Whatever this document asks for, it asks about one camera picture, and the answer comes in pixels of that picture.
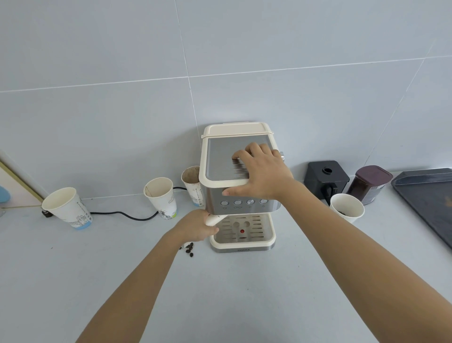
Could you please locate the coffee-stained printed paper cup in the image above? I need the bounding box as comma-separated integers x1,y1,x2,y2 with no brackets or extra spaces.
181,166,206,208

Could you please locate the tilted printed paper cup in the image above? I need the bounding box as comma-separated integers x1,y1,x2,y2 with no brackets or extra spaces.
42,187,93,230

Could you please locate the person's left hand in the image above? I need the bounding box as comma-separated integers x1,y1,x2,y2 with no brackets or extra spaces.
175,209,220,245

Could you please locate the dark brown lidded canister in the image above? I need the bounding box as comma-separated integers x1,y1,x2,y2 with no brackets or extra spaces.
346,165,394,206

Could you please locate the black power cable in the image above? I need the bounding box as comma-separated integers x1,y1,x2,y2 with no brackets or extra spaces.
42,186,188,222

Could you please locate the plain white paper cup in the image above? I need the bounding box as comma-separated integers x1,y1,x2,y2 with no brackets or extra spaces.
329,193,365,225

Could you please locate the person's left forearm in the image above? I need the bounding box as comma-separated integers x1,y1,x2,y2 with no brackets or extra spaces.
76,226,185,343

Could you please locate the black coffee grinder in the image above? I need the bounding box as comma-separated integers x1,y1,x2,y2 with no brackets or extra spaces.
304,160,350,206

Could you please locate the cream drip tray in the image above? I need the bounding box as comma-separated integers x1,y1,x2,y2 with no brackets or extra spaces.
210,213,277,253

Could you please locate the person's right forearm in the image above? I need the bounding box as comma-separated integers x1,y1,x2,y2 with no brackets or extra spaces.
278,180,452,343

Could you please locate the printed paper cup, green base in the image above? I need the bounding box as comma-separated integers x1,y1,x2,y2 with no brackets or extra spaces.
143,177,178,220

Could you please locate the person's right hand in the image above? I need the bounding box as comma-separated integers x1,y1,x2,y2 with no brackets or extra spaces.
222,142,296,201

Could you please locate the cream and steel espresso machine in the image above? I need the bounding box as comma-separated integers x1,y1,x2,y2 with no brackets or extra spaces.
199,122,285,253

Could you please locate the black tray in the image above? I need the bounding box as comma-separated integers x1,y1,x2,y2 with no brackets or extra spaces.
391,168,452,250

